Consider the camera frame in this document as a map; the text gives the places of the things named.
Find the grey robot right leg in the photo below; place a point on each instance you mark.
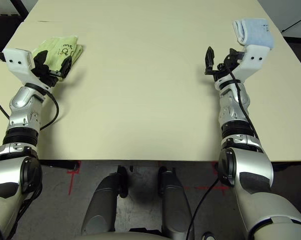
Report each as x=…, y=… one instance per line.
x=178, y=207

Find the thin black bar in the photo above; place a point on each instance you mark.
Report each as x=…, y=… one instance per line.
x=296, y=22

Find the grey robot pelvis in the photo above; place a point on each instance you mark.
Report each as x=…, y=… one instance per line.
x=120, y=236

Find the folded light blue towel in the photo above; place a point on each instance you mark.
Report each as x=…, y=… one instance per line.
x=258, y=32

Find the beige side table black frame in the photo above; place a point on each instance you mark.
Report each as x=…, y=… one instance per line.
x=22, y=6

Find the grey robot leg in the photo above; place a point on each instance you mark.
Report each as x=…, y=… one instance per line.
x=103, y=205
x=178, y=207

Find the grey robot left leg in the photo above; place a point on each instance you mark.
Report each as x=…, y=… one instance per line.
x=103, y=205

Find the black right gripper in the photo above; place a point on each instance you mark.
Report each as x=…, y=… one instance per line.
x=223, y=70

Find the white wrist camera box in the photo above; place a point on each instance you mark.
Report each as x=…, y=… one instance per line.
x=18, y=60
x=253, y=60

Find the red floor tape mark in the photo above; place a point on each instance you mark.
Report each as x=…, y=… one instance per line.
x=70, y=181
x=208, y=187

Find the green towel white trim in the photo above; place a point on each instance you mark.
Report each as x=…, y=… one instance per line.
x=55, y=52

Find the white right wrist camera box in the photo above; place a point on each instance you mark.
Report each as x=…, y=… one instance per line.
x=253, y=60

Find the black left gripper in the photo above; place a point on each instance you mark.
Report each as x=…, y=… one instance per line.
x=46, y=75

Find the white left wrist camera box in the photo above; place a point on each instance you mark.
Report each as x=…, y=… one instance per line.
x=18, y=60

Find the black foam floor mat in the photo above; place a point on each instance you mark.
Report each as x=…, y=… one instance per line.
x=3, y=35

